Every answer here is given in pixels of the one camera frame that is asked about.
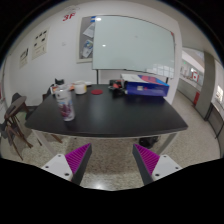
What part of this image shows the clear plastic drink bottle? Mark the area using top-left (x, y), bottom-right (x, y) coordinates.
top-left (54, 84), bottom-right (76, 122)

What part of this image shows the dark wooden chair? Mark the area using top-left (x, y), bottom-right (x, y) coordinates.
top-left (0, 92), bottom-right (34, 161)

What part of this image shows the small white wall poster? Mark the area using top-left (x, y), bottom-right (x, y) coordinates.
top-left (18, 47), bottom-right (30, 69)

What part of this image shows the white cup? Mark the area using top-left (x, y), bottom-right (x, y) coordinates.
top-left (72, 80), bottom-right (88, 95)

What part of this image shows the black bag under table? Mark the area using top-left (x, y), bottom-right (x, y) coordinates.
top-left (138, 135), bottom-right (160, 149)

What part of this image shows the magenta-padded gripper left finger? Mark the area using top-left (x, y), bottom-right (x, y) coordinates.
top-left (40, 142), bottom-right (93, 186)

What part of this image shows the large whiteboard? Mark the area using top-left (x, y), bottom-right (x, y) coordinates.
top-left (92, 14), bottom-right (177, 85)

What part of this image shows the red fire extinguisher box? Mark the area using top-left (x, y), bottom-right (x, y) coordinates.
top-left (193, 91), bottom-right (201, 107)

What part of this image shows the grey notice board with papers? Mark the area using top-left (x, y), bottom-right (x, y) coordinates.
top-left (76, 14), bottom-right (98, 64)

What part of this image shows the blue and white cardboard box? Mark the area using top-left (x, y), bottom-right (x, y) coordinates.
top-left (120, 73), bottom-right (170, 98)

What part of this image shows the black and red tool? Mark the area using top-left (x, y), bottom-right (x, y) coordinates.
top-left (108, 79), bottom-right (128, 98)

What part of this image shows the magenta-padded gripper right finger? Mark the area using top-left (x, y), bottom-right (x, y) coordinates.
top-left (132, 143), bottom-right (184, 186)

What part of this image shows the black bag with white print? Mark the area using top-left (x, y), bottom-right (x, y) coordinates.
top-left (54, 78), bottom-right (66, 87)

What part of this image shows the colourful printed booklet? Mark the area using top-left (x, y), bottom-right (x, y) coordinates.
top-left (49, 83), bottom-right (75, 96)

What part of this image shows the large white wall poster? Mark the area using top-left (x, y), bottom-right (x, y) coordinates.
top-left (31, 28), bottom-right (51, 61)

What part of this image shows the flat round red coaster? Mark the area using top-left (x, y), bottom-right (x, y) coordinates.
top-left (90, 88), bottom-right (104, 96)

